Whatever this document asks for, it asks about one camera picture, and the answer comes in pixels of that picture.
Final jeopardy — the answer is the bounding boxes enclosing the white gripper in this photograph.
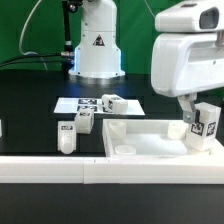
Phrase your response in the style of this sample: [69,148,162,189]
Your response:
[151,1,224,124]

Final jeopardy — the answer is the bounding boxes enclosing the white square tabletop part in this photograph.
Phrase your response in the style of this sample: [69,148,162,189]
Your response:
[102,119,224,157]

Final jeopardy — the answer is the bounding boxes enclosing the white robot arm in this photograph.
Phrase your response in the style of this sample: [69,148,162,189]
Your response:
[69,0,224,123]

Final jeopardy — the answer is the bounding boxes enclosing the white marker sheet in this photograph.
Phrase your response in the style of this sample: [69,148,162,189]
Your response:
[54,97,144,116]

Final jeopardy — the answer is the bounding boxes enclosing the white L-shaped fence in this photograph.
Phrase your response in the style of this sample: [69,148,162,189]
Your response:
[0,155,224,184]

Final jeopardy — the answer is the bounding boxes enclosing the grey thin cable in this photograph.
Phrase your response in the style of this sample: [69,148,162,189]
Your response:
[18,0,49,71]

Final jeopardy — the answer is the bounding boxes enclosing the black cables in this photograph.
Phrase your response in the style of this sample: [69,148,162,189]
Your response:
[0,52,76,69]

